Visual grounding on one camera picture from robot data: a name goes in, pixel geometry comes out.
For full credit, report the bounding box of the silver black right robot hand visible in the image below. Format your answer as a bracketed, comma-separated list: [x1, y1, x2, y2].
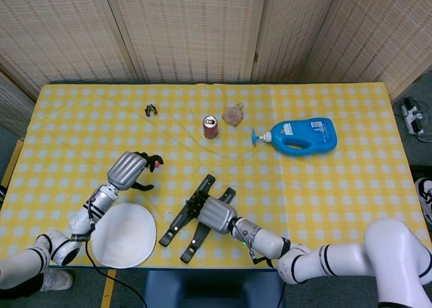
[184, 191, 239, 235]

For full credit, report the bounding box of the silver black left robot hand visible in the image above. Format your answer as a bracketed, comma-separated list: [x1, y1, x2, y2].
[107, 151, 165, 191]

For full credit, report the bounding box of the black folding laptop stand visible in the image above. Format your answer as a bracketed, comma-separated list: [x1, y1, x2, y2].
[158, 174, 237, 264]

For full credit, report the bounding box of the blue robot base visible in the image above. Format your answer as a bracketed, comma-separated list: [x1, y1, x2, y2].
[141, 270, 286, 308]

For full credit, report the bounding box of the white paper plate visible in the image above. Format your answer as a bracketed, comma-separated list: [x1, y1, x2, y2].
[90, 202, 158, 268]

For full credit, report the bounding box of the red soda can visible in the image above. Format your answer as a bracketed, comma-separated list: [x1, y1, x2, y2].
[202, 115, 219, 140]

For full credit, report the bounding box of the beige fluffy plush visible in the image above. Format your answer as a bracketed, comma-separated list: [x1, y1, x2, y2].
[222, 101, 246, 126]

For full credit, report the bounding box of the yellow checkered tablecloth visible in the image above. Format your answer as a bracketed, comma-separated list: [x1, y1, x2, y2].
[0, 82, 425, 270]

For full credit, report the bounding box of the blue pump detergent bottle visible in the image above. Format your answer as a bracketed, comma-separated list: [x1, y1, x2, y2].
[251, 117, 339, 157]

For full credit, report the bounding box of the plain white sneaker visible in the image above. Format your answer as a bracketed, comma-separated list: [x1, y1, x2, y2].
[42, 268, 74, 292]

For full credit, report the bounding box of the woven folding screen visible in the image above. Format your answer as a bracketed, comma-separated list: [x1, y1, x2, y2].
[0, 0, 432, 136]

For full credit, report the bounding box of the black trouser leg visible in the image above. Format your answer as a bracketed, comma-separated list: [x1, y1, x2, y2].
[0, 272, 45, 301]

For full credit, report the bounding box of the black and white sneaker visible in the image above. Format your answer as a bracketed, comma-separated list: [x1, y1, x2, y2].
[414, 177, 432, 226]

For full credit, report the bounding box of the white power strip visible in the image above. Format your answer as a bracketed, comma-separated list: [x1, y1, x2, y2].
[400, 97, 427, 136]

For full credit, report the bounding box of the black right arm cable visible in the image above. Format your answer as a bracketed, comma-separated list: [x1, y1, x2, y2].
[276, 282, 288, 308]

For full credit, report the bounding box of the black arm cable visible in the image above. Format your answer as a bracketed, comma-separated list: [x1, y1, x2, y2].
[276, 282, 288, 308]
[84, 216, 148, 308]

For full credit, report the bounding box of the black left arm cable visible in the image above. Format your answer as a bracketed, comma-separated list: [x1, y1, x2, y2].
[84, 216, 148, 308]

